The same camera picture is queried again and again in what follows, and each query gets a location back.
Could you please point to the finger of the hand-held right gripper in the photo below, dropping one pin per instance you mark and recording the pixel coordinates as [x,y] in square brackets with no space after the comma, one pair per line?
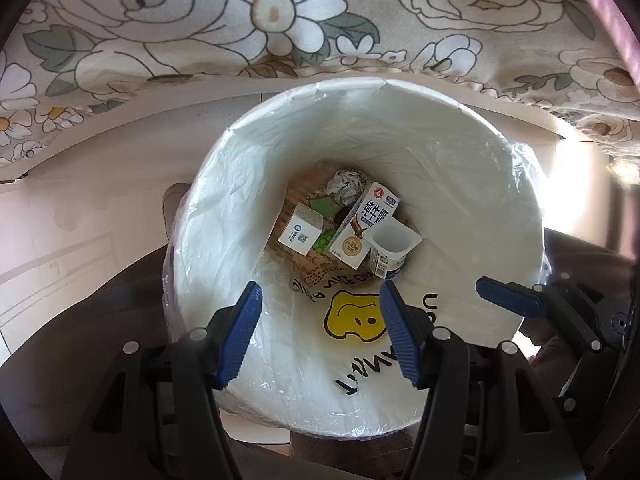
[507,297]

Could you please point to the green block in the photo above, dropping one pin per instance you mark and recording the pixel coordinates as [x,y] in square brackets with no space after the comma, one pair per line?
[321,206]

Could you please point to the white floral bed skirt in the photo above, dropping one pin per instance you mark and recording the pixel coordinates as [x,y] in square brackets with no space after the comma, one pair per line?
[200,15]

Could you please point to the small white milk carton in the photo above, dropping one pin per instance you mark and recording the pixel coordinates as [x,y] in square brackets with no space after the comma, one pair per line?
[300,230]

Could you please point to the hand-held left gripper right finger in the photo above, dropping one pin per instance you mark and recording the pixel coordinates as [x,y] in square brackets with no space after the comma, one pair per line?
[400,332]

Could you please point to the paper ball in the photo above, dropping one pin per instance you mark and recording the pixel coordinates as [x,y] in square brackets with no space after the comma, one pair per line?
[345,187]

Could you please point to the green snack packet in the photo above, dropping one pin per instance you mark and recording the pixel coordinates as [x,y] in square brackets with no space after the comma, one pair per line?
[322,242]

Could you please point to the white yogurt cup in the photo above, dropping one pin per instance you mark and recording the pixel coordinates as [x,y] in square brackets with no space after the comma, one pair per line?
[387,250]

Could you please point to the tall white milk carton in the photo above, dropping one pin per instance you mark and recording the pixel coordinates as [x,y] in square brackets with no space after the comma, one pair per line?
[360,230]

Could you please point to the white bin with plastic liner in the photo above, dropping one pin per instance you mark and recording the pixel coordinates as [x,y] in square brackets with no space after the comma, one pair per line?
[450,160]

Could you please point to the person's left leg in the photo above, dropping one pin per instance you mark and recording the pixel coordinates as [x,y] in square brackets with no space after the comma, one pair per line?
[75,310]

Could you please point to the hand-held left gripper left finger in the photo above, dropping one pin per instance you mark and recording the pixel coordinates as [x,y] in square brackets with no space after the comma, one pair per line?
[240,335]

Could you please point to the person's left shoe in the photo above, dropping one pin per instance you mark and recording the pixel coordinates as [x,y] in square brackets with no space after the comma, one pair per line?
[174,207]

